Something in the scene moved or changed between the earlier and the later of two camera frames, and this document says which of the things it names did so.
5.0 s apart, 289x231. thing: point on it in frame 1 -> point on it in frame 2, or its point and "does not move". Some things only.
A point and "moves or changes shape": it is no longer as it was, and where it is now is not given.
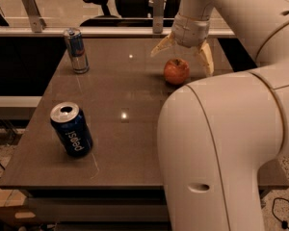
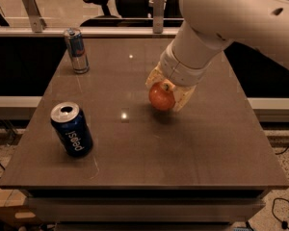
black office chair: (132, 7) does not move
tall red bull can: (76, 50) does not move
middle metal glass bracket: (158, 10) does not move
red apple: (176, 70) moves or changes shape
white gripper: (191, 33) -> (180, 69)
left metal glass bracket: (38, 24) does not move
